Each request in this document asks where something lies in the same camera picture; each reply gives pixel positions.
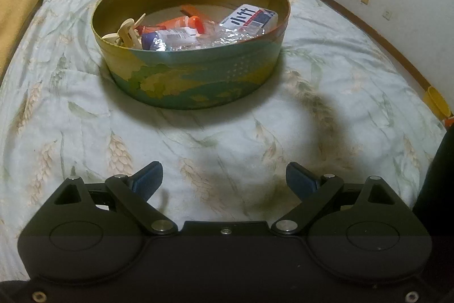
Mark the soft tissue pack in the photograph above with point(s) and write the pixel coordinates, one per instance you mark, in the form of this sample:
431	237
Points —
248	19

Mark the round yellow green tin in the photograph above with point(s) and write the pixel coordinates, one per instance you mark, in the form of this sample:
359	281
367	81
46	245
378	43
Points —
212	75

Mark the orange squeeze tube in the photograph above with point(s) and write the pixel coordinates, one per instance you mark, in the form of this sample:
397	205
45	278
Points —
177	23

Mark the clear plastic case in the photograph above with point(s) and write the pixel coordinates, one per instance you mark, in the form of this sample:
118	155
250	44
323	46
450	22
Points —
166	39

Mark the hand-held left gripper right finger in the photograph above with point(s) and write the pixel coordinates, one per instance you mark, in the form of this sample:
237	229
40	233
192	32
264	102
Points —
301	183

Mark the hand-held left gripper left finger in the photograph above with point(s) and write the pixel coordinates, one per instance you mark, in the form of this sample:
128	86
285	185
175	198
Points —
147	179

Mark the floral bedsheet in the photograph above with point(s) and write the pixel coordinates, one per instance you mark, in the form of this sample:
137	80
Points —
106	132

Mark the yellow plastic object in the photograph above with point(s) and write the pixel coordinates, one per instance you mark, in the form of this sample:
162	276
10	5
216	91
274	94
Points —
438	102

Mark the cream flower hair claw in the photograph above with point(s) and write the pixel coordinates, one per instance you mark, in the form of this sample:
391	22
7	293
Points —
126	31

